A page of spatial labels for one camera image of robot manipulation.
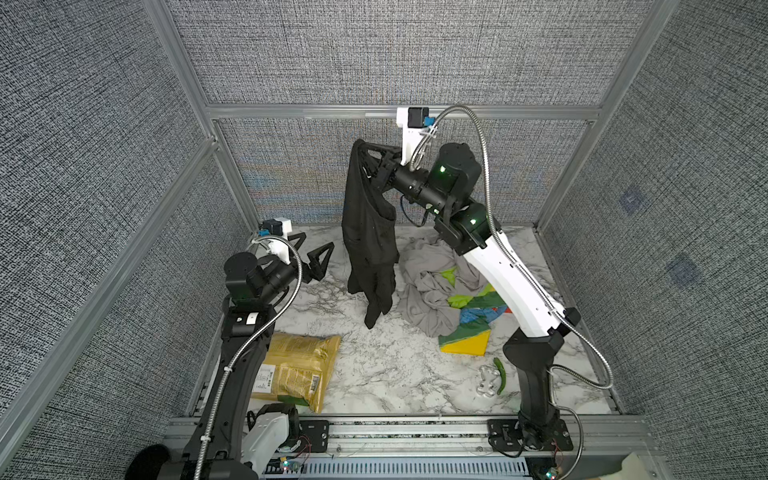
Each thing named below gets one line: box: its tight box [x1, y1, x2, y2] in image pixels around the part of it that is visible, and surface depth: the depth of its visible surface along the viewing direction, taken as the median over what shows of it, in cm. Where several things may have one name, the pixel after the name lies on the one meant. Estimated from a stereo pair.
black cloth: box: [342, 139, 400, 329], surface depth 67 cm
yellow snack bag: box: [251, 333, 341, 414], surface depth 79 cm
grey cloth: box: [399, 236, 488, 337], surface depth 94 cm
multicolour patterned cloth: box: [438, 291, 513, 356], surface depth 90 cm
